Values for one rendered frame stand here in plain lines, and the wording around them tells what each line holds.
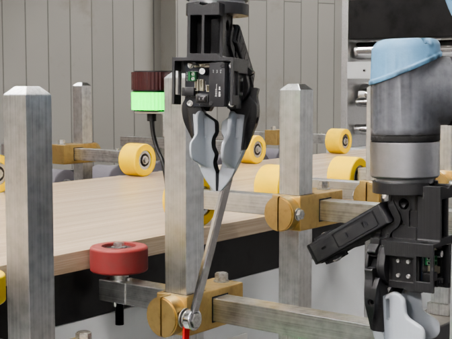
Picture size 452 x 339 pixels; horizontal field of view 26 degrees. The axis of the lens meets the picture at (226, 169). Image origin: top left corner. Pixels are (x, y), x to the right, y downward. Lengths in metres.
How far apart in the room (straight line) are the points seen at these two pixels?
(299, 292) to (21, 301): 0.51
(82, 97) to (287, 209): 1.28
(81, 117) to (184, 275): 1.41
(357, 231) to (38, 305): 0.35
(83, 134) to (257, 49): 4.18
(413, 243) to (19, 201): 0.41
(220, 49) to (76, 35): 5.06
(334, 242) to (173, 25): 5.12
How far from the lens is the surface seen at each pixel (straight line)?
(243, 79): 1.11
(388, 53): 1.05
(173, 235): 1.21
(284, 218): 1.38
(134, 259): 1.33
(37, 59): 6.04
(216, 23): 1.09
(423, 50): 1.05
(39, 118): 1.02
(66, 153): 2.53
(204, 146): 1.13
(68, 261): 1.35
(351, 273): 1.98
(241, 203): 1.51
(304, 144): 1.40
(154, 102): 1.21
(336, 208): 1.41
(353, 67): 4.02
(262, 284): 1.72
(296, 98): 1.39
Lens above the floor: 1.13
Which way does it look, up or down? 5 degrees down
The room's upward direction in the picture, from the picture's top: straight up
